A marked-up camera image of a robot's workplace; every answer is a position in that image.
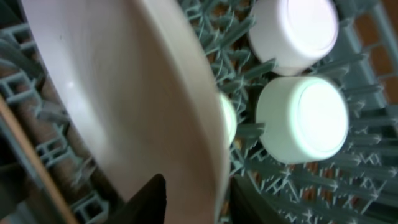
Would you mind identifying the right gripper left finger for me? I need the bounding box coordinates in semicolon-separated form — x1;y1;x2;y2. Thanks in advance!
104;174;167;224

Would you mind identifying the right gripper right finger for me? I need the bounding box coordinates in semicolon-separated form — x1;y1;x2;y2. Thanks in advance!
229;175;288;224

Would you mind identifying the pale green bowl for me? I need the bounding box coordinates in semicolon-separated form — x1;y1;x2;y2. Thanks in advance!
256;77;349;164

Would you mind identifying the wooden chopstick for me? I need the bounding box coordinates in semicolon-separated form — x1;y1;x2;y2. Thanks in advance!
1;97;78;224

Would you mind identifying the large white plate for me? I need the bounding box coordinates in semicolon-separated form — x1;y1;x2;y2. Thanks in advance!
22;0;229;223

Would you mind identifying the small pink plate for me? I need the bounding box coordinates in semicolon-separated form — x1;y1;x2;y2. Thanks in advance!
248;0;339;76

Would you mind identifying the white cup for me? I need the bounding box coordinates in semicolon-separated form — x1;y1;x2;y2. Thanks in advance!
220;92;238;145

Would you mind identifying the grey dishwasher rack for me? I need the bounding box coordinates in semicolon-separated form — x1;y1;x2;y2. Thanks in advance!
1;1;397;223

